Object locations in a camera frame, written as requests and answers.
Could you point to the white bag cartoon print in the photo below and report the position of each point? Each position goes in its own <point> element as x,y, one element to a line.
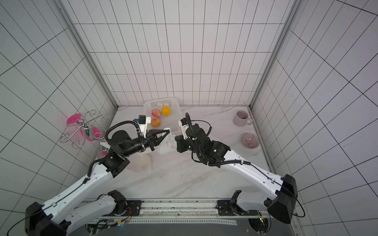
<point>168,145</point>

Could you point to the black mounting plate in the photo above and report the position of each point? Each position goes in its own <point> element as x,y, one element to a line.
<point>225,208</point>
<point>130,208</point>

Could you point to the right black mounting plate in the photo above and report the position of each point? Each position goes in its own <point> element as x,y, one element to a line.
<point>225,208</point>

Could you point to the pink ceramic mug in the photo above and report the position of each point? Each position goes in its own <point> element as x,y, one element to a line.
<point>242,119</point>

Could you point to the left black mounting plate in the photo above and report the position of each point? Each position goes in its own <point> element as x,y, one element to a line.
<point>130,208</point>

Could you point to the pink wine glass lower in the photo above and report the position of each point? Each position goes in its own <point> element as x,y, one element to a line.
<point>91,133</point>

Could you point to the white perforated plastic basket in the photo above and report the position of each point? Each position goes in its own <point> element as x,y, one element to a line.
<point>171,121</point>

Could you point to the yellow peach back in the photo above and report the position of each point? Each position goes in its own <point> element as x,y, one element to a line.
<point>166,111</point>

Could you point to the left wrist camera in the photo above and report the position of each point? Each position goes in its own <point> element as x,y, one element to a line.
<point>143,121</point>

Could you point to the pink wine glass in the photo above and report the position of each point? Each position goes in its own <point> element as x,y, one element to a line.
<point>91,133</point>
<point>73,119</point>

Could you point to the pink wine glass upper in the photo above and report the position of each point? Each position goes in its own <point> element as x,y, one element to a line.
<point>73,119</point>

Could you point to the yellow pink peach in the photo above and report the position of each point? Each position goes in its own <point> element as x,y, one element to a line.
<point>155,121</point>

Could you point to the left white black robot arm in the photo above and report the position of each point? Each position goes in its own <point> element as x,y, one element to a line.
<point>61,215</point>

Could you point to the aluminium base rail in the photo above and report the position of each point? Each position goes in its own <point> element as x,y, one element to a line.
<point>185,211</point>

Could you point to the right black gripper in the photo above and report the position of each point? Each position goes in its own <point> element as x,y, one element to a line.
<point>180,143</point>

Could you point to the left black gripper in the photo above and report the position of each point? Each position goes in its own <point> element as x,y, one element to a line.
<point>150,142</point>

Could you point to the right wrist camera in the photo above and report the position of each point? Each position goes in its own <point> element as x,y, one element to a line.
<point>186,130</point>

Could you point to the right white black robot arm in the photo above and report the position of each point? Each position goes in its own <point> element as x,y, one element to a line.
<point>277,195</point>

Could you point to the white bag red lettering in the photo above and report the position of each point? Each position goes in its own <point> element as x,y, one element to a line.
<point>140,163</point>

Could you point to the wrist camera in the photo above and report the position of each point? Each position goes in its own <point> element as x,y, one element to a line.
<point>186,130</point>
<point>143,121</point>

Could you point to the chrome wire glass rack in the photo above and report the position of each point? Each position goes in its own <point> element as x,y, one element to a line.
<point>83,137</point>

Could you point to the pink peach back left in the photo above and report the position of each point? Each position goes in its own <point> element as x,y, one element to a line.
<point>156,113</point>

